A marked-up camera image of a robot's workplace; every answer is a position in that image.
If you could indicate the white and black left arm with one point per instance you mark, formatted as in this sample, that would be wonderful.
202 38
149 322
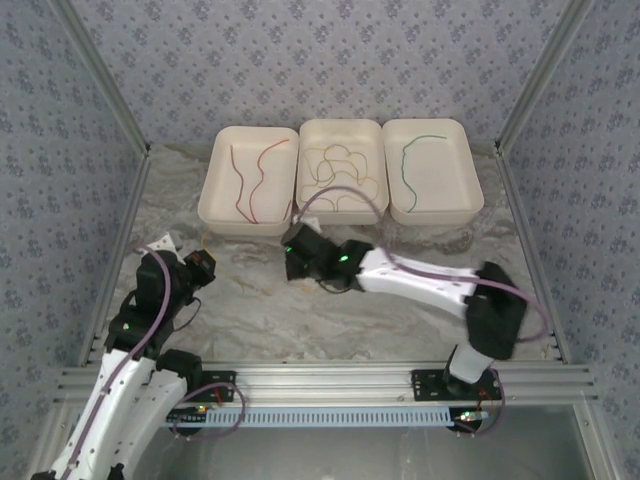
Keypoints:
110 415

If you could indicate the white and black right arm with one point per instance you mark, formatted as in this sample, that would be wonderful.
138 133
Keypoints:
415 280

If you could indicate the cream plastic tray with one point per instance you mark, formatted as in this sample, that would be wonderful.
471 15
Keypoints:
445 175
350 135
272 190

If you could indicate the small circuit board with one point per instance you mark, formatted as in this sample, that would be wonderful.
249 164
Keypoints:
470 416
197 411

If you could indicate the grey metal panel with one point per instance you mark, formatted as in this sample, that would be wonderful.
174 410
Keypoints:
320 455

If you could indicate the aluminium frame rail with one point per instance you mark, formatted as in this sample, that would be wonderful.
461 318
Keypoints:
522 225
108 75
50 435
600 445
540 75
119 225

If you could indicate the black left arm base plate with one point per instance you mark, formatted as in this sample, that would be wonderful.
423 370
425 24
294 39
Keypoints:
225 377

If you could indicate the wide aluminium base rail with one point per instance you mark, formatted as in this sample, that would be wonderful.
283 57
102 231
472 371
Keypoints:
320 382

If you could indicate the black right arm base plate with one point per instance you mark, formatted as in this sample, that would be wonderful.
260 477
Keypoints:
425 385

